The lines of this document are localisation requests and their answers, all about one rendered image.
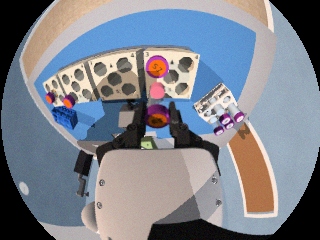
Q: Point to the blue tube rack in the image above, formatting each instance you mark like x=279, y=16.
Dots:
x=65, y=112

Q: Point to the white tube rack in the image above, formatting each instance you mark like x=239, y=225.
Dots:
x=202, y=108

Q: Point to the blue bench mat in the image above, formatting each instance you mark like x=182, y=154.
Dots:
x=226, y=50

